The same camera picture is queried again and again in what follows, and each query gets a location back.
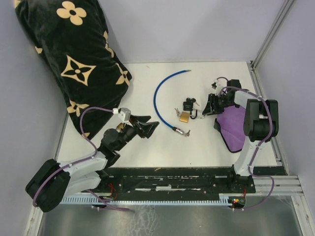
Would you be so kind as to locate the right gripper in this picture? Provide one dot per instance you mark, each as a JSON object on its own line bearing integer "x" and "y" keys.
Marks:
{"x": 211, "y": 109}

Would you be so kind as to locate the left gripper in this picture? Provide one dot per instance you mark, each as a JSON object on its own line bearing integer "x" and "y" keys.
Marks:
{"x": 147, "y": 128}

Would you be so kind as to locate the long-shackle brass padlock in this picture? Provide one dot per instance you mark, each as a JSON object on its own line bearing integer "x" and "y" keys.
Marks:
{"x": 185, "y": 116}

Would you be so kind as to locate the small brass padlock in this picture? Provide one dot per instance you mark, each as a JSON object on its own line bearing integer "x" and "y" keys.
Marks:
{"x": 120, "y": 127}

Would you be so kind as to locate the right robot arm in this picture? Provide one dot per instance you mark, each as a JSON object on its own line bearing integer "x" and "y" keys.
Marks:
{"x": 245, "y": 121}

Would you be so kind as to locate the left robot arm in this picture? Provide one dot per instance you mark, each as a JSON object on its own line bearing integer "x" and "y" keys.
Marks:
{"x": 55, "y": 181}

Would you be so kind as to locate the black padlock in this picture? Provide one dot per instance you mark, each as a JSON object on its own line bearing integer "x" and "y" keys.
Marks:
{"x": 188, "y": 106}

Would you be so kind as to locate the purple cloth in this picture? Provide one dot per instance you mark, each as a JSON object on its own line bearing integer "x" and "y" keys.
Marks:
{"x": 230, "y": 126}

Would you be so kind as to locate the long padlock keys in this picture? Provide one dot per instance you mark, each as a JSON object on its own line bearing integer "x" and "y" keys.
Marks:
{"x": 178, "y": 113}

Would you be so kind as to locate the black floral plush pillow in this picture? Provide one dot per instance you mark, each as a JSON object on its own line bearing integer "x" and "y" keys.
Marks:
{"x": 71, "y": 36}

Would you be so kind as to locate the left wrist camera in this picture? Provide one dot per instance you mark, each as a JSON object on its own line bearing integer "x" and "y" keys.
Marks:
{"x": 124, "y": 114}

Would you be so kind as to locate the blue cable lock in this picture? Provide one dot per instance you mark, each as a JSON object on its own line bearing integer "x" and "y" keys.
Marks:
{"x": 163, "y": 97}

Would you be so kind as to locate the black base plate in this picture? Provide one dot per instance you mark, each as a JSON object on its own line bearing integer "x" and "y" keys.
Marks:
{"x": 164, "y": 184}

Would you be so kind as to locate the aluminium frame rail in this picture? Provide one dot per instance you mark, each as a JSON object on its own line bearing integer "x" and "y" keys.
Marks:
{"x": 275, "y": 27}

